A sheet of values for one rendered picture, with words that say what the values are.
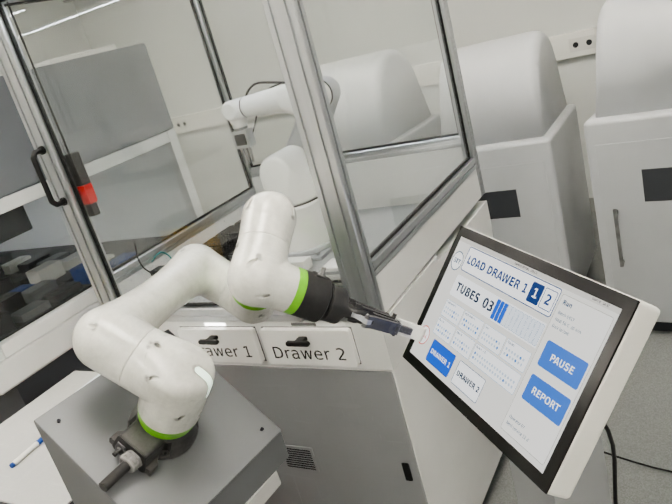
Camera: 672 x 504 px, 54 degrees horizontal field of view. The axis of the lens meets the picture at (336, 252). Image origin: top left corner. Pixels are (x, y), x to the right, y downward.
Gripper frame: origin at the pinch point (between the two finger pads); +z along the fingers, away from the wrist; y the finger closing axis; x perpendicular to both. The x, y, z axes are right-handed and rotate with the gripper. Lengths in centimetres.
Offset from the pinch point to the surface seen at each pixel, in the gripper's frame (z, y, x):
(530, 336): 3.7, -30.2, -11.6
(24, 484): -56, 53, 83
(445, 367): 3.7, -12.0, 2.3
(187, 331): -26, 74, 37
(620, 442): 132, 54, 25
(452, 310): 3.7, -6.0, -7.8
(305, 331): -3.6, 42.3, 18.1
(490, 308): 3.7, -17.1, -12.1
